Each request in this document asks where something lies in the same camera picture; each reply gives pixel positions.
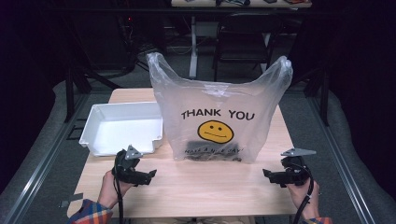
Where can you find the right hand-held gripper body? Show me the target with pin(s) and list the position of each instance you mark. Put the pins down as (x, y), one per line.
(292, 174)

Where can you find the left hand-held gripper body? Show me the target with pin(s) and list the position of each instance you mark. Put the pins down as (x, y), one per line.
(129, 172)

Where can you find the black box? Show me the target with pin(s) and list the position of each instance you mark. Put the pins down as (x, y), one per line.
(211, 149)

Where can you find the clear smiley print plastic bag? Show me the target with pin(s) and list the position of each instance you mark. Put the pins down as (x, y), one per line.
(214, 99)

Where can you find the person's left hand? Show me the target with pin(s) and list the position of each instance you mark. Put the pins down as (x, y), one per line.
(109, 189)

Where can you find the person's right hand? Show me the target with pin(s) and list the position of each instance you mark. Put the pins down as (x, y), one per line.
(306, 199)

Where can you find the white plastic tray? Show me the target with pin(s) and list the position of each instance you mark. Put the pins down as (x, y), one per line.
(124, 133)

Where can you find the grey tape strip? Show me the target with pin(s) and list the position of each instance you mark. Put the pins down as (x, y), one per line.
(71, 200)

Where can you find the black metal stand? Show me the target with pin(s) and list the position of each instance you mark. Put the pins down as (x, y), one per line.
(325, 99)
(70, 93)

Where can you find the white table leg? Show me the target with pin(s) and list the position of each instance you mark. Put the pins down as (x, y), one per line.
(193, 46)

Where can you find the black folding chair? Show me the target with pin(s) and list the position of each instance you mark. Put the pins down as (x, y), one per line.
(243, 37)

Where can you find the light wooden background table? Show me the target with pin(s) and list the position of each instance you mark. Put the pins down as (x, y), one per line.
(243, 3)

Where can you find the aluminium floor rail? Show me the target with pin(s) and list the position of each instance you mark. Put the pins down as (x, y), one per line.
(339, 161)
(40, 168)

